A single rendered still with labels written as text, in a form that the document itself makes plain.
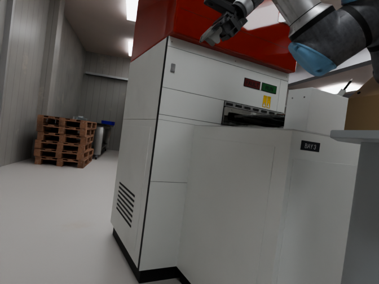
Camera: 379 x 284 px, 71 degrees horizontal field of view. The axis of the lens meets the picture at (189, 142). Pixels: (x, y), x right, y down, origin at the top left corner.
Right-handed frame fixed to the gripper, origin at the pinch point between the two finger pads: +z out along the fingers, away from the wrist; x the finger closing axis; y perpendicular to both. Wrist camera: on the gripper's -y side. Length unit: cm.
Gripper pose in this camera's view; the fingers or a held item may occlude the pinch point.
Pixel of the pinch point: (201, 38)
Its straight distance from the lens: 106.1
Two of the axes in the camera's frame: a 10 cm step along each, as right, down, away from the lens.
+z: -6.7, 7.1, -2.3
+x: -4.1, -1.0, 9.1
